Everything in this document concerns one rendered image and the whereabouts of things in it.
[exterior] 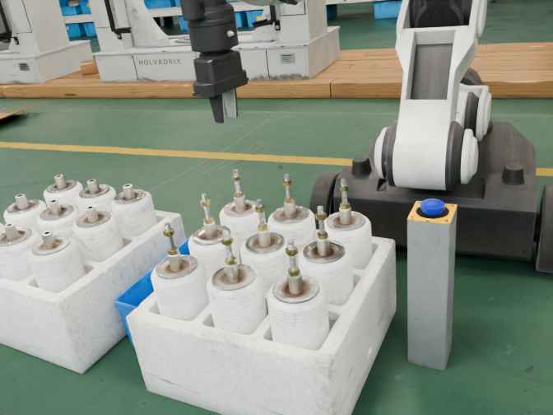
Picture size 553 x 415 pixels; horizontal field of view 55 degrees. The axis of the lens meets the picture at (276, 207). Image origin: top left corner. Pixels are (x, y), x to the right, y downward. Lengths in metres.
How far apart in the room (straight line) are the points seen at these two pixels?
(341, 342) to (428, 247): 0.22
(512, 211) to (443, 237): 0.37
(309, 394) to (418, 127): 0.57
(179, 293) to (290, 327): 0.22
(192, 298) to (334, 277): 0.25
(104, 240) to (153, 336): 0.30
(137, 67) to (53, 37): 0.89
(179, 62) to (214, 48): 2.32
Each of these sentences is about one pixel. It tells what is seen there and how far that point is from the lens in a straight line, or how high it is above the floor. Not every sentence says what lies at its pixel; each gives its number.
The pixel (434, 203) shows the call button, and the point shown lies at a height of 0.33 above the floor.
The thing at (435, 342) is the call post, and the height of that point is 0.06.
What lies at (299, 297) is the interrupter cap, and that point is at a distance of 0.84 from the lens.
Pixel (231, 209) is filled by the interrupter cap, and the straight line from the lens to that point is 1.14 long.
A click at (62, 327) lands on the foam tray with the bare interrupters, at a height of 0.12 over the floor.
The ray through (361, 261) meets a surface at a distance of 1.05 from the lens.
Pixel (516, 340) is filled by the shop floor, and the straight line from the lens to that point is 1.18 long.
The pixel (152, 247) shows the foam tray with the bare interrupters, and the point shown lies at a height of 0.15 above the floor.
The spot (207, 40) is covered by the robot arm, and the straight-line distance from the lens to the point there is 1.00.
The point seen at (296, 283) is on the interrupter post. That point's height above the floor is 0.27.
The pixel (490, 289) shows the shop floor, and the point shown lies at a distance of 1.31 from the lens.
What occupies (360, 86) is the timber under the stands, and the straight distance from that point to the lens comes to 2.81.
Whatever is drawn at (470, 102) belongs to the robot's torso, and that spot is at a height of 0.34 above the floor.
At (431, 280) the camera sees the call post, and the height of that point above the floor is 0.20.
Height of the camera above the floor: 0.74
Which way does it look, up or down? 26 degrees down
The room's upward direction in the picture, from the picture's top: 7 degrees counter-clockwise
